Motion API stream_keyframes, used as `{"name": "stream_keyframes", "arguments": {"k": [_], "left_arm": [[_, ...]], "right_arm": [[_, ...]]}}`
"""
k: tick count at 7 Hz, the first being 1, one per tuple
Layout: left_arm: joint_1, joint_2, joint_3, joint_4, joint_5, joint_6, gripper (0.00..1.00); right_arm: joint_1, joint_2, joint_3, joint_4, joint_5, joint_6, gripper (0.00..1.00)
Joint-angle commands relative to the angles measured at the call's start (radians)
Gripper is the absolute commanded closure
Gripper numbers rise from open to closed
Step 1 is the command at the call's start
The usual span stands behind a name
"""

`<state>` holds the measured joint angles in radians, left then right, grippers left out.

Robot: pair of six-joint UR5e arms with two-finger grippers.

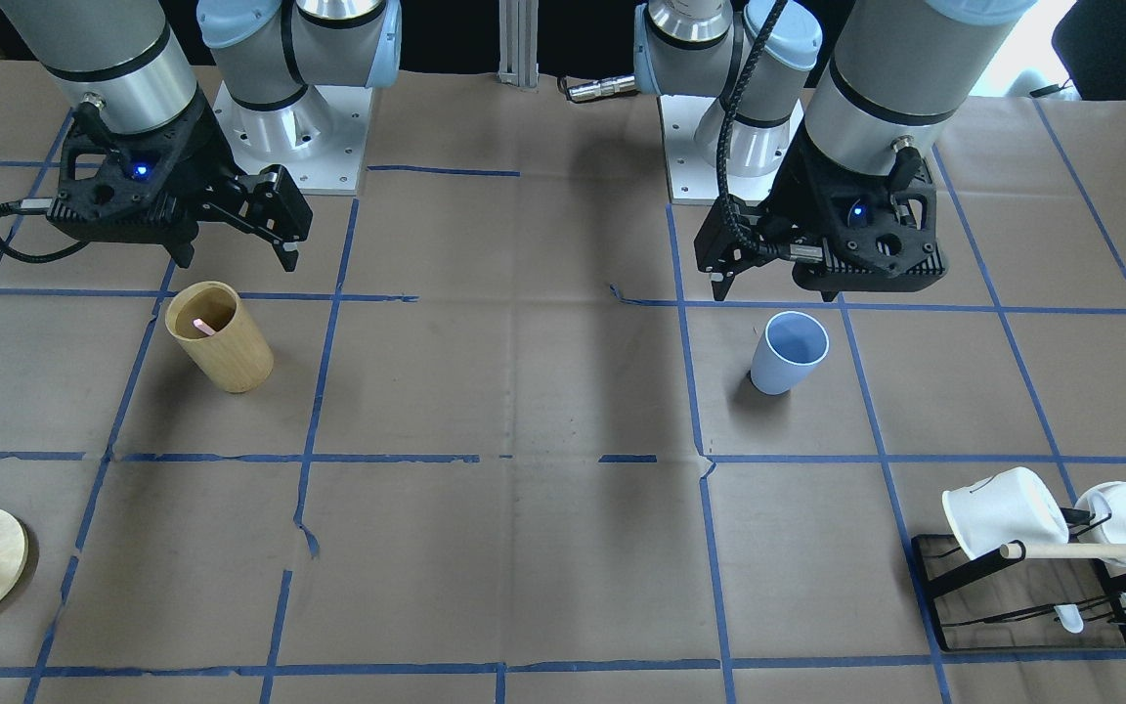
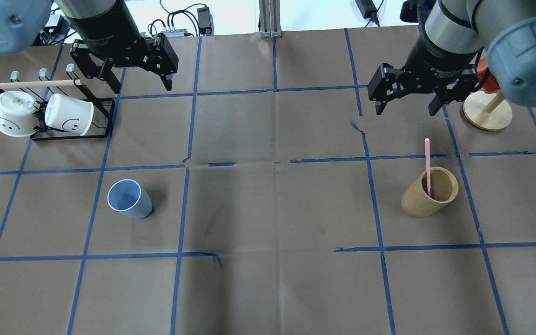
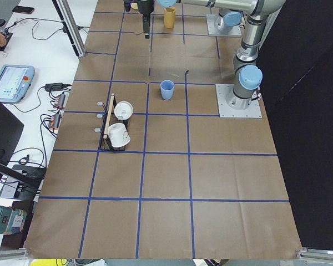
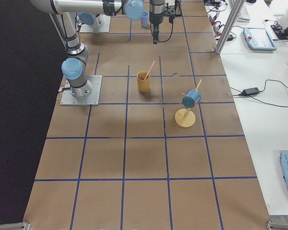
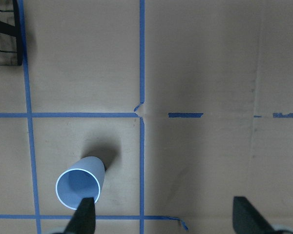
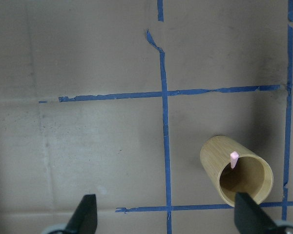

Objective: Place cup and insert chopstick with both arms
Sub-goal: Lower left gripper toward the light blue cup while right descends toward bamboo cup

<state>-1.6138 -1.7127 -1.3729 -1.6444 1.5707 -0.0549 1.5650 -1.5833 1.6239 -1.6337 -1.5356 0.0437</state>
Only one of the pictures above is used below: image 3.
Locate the green device box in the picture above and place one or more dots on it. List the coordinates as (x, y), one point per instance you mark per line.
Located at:
(11, 220)

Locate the black smartphone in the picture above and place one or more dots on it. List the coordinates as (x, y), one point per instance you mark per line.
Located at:
(23, 9)

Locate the light blue plastic cup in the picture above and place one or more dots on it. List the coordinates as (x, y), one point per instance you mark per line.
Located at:
(167, 89)

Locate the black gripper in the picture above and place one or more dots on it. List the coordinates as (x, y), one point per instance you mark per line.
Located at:
(145, 6)

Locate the brown paper table cover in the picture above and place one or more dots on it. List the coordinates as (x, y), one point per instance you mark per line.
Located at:
(190, 184)

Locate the bamboo cylinder holder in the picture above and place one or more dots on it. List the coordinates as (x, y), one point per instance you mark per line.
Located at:
(169, 17)

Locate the white smiley cup far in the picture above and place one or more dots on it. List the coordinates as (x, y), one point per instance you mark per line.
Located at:
(123, 110)

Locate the black power adapter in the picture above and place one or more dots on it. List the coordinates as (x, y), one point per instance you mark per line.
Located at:
(53, 87)

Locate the orange usb hub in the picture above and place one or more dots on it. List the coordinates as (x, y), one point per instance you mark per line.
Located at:
(54, 122)
(59, 101)

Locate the white smiley cup near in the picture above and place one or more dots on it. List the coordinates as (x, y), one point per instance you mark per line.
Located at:
(118, 135)

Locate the orange usb hub lower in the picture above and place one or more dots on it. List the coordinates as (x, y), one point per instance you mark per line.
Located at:
(54, 122)

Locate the white smiley cup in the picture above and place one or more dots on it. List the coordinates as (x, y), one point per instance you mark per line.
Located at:
(123, 110)
(118, 135)

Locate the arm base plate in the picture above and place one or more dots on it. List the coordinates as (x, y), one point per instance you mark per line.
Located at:
(217, 27)
(230, 106)

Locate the black wire cup rack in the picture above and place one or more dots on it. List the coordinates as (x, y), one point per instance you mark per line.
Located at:
(108, 118)

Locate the orange usb hub upper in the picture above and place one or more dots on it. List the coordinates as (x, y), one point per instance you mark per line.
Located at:
(59, 101)

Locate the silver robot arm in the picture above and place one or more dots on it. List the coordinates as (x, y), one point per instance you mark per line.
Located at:
(248, 77)
(231, 18)

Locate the aluminium frame post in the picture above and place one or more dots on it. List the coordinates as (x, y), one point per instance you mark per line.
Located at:
(66, 17)

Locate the teach pendant tablet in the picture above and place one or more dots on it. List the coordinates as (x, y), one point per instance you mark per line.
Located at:
(14, 82)

